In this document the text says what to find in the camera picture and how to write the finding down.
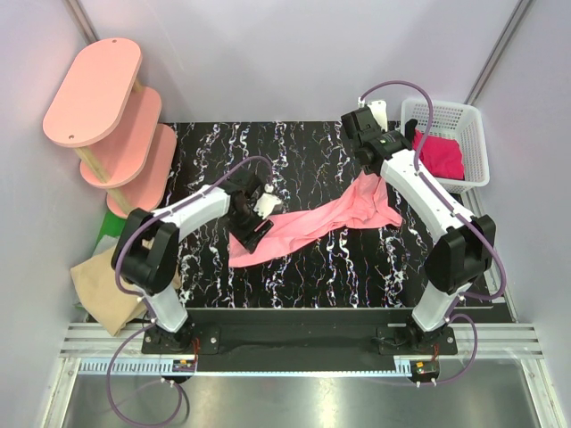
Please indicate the green folded t shirt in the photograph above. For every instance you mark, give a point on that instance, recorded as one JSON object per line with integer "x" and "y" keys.
{"x": 112, "y": 226}

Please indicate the black garment in basket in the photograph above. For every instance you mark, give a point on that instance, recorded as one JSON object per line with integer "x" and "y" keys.
{"x": 410, "y": 129}

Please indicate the aluminium frame rail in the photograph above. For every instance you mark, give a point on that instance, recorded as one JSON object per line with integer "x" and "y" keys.
{"x": 99, "y": 353}

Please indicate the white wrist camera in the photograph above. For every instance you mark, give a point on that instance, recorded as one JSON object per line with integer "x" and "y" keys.
{"x": 267, "y": 203}
{"x": 378, "y": 109}

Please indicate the beige folded t shirt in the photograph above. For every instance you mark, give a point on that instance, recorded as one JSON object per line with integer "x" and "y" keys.
{"x": 113, "y": 306}

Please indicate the pink t shirt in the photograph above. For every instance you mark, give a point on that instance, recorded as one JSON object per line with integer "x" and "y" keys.
{"x": 363, "y": 205}

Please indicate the white plastic laundry basket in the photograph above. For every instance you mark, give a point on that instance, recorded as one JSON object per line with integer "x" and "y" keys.
{"x": 456, "y": 121}

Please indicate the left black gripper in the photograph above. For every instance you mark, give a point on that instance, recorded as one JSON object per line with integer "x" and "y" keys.
{"x": 250, "y": 238}

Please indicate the pink three-tier shelf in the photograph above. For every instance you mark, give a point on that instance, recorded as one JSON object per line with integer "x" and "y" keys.
{"x": 112, "y": 122}

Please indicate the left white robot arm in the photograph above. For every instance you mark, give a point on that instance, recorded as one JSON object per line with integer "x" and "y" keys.
{"x": 146, "y": 256}

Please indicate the magenta t shirt in basket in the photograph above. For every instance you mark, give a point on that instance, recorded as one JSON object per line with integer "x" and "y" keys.
{"x": 443, "y": 158}

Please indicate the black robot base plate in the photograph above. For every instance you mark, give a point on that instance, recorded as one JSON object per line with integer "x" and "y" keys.
{"x": 385, "y": 331}

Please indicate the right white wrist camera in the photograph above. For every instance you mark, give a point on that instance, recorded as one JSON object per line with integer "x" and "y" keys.
{"x": 378, "y": 109}

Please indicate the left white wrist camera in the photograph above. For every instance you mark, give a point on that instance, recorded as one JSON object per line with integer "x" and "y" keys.
{"x": 267, "y": 203}

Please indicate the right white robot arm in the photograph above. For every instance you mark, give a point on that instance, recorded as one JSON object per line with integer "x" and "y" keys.
{"x": 463, "y": 243}

